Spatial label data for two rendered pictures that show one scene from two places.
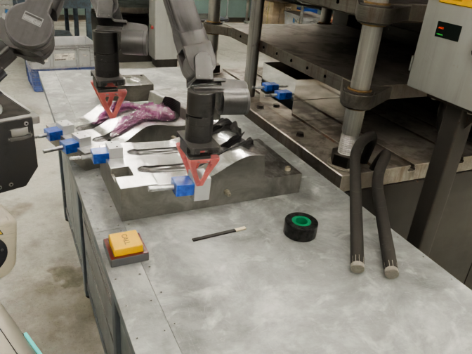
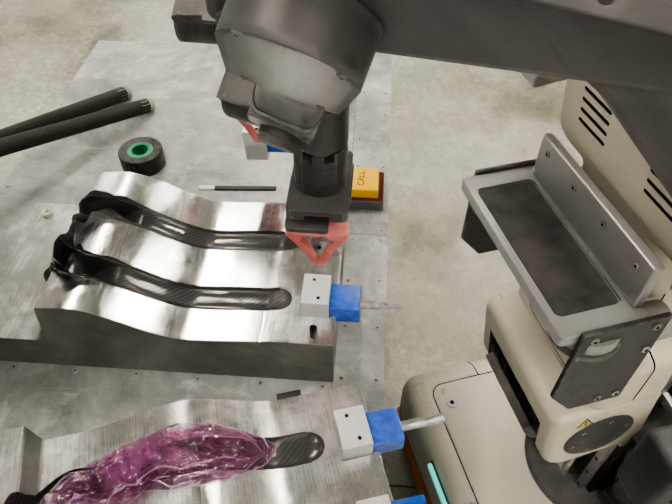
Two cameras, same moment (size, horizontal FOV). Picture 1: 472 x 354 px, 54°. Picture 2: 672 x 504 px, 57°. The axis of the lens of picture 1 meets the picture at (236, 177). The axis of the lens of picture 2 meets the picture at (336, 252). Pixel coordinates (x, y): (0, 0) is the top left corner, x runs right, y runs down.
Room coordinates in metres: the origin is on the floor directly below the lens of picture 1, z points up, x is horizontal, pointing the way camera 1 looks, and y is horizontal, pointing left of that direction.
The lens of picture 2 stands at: (1.53, 0.61, 1.54)
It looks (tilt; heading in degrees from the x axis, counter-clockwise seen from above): 48 degrees down; 212
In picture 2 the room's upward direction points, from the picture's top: straight up
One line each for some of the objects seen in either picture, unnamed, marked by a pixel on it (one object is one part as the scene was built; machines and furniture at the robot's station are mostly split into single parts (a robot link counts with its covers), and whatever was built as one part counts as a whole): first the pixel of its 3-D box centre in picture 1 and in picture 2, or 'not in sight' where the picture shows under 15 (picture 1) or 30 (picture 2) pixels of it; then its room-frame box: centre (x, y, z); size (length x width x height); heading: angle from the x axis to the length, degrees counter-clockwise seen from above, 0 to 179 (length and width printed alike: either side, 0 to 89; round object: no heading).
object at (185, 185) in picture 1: (178, 186); (287, 137); (0.89, 0.12, 0.93); 0.13 x 0.05 x 0.05; 116
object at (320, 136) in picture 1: (329, 107); not in sight; (2.10, -0.40, 0.76); 1.30 x 0.84 x 0.07; 28
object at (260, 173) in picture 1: (201, 161); (167, 268); (1.17, 0.10, 0.87); 0.50 x 0.26 x 0.14; 118
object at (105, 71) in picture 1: (107, 67); (320, 165); (1.11, 0.33, 1.12); 0.10 x 0.07 x 0.07; 27
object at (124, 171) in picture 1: (122, 178); (326, 251); (1.02, 0.28, 0.87); 0.05 x 0.05 x 0.04; 28
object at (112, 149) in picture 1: (95, 155); (352, 303); (1.10, 0.37, 0.89); 0.13 x 0.05 x 0.05; 117
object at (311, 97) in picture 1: (325, 88); not in sight; (2.02, -0.36, 0.87); 0.50 x 0.27 x 0.17; 118
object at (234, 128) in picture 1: (194, 144); (169, 251); (1.17, 0.12, 0.92); 0.35 x 0.16 x 0.09; 118
